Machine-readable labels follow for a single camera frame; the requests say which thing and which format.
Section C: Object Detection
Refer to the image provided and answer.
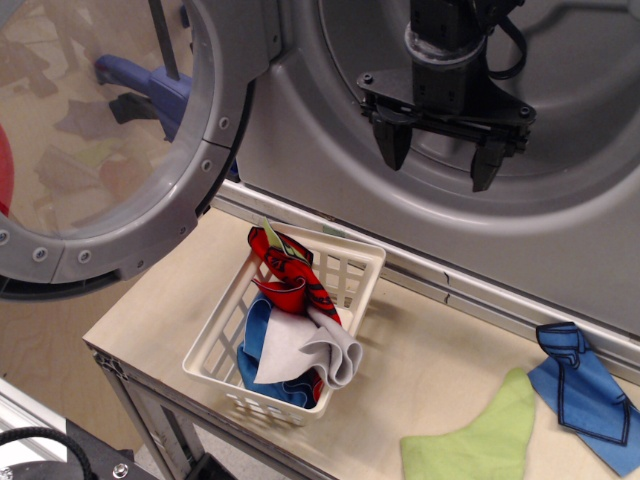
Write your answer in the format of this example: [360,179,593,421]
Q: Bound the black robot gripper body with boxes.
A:
[357,22,536,152]

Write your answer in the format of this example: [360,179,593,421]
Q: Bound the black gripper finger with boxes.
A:
[471,139,507,192]
[372,115,412,171]

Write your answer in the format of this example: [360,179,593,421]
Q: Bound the red patterned cloth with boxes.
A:
[248,227,342,397]

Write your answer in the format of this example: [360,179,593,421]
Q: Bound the grey felt cloth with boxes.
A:
[256,307,363,389]

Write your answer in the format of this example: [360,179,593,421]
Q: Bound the blue felt cloth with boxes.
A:
[237,294,321,409]

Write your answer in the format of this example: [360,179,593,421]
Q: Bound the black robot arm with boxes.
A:
[357,1,536,192]

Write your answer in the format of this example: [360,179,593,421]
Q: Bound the grey washing machine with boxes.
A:
[214,1,639,381]

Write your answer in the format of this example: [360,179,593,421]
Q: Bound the white plastic laundry basket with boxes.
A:
[182,221,386,426]

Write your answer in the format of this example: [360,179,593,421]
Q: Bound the round washing machine door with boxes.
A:
[1,1,254,302]

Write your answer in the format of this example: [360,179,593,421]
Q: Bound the blue clamp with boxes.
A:
[94,55,192,142]

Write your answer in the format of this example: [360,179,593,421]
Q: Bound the blue stitched cloth on table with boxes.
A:
[528,322,639,476]

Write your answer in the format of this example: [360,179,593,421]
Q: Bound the green felt cloth on table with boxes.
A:
[400,368,535,479]

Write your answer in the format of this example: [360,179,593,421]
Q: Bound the red object at left edge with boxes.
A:
[0,127,15,217]

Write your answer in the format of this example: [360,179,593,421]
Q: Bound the aluminium table frame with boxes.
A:
[89,344,331,479]

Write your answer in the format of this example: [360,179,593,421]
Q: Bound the black metal base plate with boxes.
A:
[1,420,154,479]

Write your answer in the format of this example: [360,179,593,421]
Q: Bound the black cable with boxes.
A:
[0,426,94,480]

